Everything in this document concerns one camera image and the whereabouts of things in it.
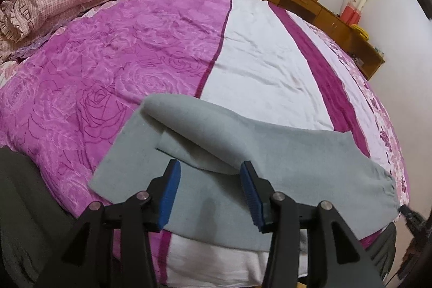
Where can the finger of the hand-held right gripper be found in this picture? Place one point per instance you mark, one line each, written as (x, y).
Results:
(410, 215)

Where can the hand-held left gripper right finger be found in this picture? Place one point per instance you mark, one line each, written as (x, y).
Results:
(251, 197)

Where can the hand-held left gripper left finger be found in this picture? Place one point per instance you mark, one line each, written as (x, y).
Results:
(170, 193)

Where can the grey pants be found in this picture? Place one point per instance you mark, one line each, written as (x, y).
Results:
(236, 139)

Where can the floral bed sheet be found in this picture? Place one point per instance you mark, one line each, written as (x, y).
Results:
(381, 112)

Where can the dark green clothing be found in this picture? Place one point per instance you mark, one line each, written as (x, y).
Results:
(30, 207)

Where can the pink rose-pattern blanket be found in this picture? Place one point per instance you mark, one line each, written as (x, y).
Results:
(118, 55)

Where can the yellow object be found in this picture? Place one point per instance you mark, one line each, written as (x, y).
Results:
(360, 31)

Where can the wooden cabinet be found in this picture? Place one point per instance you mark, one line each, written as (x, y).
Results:
(303, 1)

